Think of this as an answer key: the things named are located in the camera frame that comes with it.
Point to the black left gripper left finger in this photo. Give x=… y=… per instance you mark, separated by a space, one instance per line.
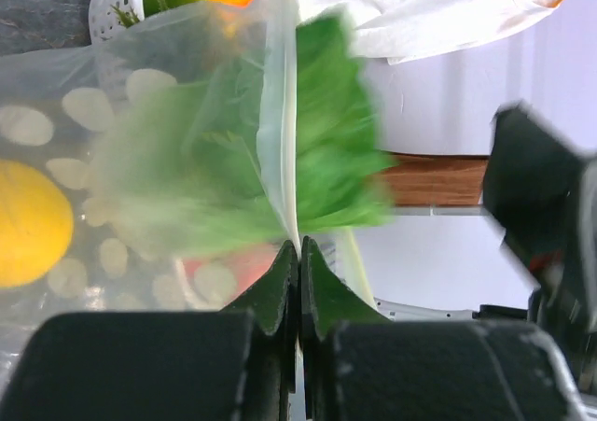
x=234 y=364

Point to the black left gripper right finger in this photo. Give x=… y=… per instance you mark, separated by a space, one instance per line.
x=359 y=365

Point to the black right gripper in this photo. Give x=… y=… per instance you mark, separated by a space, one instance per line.
x=543 y=194

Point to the green toy lettuce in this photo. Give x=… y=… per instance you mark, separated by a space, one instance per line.
x=192 y=175

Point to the yellow toy lemon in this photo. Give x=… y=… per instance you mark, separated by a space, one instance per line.
x=37 y=224

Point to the clear dotted zip top bag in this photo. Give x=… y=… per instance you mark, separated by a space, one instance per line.
x=54 y=111

